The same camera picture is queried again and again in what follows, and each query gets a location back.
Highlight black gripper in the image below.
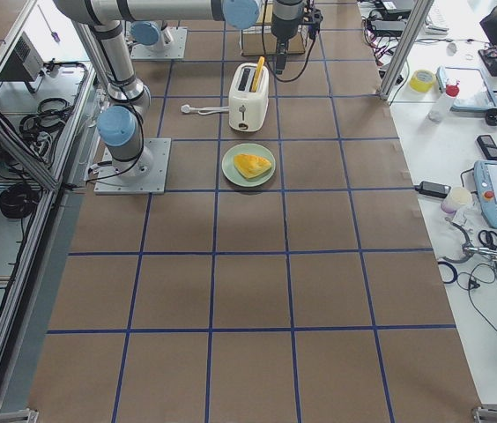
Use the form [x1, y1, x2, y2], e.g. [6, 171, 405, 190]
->
[271, 15, 300, 74]

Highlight white toaster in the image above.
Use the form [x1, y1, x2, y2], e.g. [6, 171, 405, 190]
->
[228, 63, 270, 132]

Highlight bread slice in toaster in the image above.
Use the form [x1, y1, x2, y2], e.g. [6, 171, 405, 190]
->
[250, 56, 265, 93]

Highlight yellow bread wedge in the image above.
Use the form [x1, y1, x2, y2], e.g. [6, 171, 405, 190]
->
[233, 153, 272, 179]

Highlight light green plate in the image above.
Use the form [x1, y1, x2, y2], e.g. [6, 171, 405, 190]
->
[221, 143, 276, 188]

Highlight yellow tape roll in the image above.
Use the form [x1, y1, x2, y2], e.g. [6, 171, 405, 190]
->
[409, 70, 436, 93]

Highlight white bottle red cap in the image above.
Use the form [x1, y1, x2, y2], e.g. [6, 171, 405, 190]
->
[427, 82, 460, 122]

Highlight black power adapter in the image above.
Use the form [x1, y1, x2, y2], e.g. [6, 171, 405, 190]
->
[414, 181, 451, 198]

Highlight white paper cup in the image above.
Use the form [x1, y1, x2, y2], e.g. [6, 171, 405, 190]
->
[441, 187, 473, 214]

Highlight black phone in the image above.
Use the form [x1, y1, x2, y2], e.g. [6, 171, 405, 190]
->
[476, 135, 497, 161]

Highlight black scissors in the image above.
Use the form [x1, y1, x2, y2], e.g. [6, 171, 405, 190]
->
[478, 229, 497, 250]

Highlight wire basket with wood shelf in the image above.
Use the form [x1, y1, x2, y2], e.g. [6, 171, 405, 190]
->
[240, 1, 309, 56]

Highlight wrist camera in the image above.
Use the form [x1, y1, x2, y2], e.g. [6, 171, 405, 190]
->
[302, 5, 323, 41]

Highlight white toaster cable and plug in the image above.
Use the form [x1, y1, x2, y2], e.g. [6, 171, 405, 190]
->
[180, 103, 231, 117]

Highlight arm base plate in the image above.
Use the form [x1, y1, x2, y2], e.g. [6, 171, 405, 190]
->
[93, 138, 171, 195]
[130, 26, 188, 61]

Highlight aluminium frame post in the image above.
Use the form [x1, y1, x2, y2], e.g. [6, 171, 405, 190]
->
[378, 0, 434, 100]

